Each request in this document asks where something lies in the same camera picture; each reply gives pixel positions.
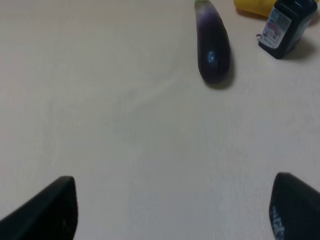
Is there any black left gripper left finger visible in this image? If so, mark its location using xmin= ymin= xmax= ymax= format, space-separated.
xmin=0 ymin=176 xmax=78 ymax=240

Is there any yellow mango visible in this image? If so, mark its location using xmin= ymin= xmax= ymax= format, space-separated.
xmin=233 ymin=0 xmax=318 ymax=26

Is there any purple eggplant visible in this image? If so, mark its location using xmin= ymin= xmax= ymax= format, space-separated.
xmin=194 ymin=0 xmax=231 ymax=85

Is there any black labelled jar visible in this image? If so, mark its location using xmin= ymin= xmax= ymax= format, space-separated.
xmin=256 ymin=0 xmax=318 ymax=60

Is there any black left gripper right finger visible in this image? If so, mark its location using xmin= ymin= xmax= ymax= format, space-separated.
xmin=269 ymin=172 xmax=320 ymax=240

